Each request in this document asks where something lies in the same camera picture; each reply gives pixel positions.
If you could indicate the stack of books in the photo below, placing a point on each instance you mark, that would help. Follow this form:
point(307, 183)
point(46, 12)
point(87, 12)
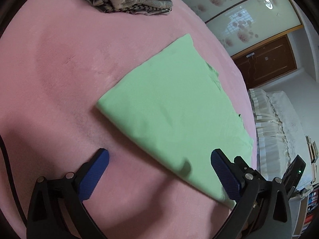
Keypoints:
point(313, 151)

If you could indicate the green t-shirt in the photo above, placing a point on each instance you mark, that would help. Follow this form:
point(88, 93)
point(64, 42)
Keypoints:
point(175, 108)

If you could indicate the dark brown door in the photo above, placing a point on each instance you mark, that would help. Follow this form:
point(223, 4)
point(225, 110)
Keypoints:
point(267, 62)

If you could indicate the lace covered furniture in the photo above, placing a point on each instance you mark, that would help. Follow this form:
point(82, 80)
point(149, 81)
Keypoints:
point(280, 136)

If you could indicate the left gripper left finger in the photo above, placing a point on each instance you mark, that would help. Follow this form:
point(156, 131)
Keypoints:
point(45, 218)

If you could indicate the floral sliding wardrobe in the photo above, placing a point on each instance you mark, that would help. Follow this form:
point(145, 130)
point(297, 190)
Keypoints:
point(240, 24)

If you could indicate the pink bed blanket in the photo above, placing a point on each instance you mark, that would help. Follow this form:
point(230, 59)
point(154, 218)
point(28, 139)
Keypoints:
point(58, 57)

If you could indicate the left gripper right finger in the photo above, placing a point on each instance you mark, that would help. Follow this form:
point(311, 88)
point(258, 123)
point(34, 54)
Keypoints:
point(261, 210)

